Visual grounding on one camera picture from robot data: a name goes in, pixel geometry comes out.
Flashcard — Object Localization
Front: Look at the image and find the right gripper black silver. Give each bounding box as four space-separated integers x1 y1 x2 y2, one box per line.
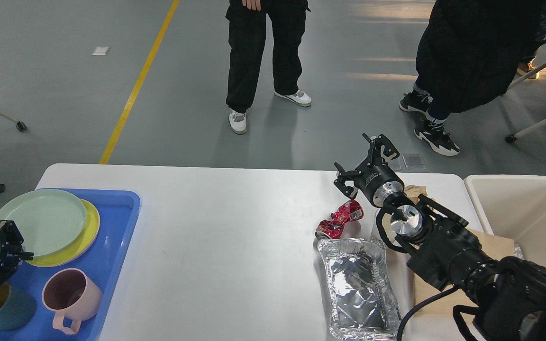
334 133 405 208

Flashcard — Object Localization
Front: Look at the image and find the green plate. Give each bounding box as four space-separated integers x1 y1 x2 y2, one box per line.
0 188 87 258

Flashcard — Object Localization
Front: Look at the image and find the pink mug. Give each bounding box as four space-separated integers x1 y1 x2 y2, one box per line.
41 268 103 335

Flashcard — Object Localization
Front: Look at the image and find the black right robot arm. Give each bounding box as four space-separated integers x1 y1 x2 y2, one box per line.
334 134 546 341

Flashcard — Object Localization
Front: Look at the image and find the teal yellow cup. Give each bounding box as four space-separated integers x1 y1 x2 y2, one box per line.
0 283 36 332

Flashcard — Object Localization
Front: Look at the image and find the clear floor plate right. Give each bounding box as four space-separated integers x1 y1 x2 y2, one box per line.
402 154 427 171

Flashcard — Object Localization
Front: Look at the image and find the crumpled brown paper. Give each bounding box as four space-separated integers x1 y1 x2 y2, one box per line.
403 184 428 205

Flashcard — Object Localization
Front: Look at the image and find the crushed red can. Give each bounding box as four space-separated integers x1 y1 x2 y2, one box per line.
314 199 364 240

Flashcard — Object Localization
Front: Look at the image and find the yellow plate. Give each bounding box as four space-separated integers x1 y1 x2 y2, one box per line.
28 199 100 268

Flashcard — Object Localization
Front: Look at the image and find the blue plastic tray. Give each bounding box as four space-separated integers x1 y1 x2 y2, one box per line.
0 188 140 341

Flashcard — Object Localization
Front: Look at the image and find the aluminium foil tray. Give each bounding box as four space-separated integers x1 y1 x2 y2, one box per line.
317 238 401 341

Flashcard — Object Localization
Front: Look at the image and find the person in black coat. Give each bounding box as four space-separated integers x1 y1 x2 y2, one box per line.
399 0 546 157

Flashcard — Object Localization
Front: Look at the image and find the person in grey sweater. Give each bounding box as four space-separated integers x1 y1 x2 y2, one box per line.
226 0 312 135

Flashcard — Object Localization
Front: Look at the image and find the beige plastic bin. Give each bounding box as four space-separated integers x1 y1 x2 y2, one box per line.
464 175 546 267

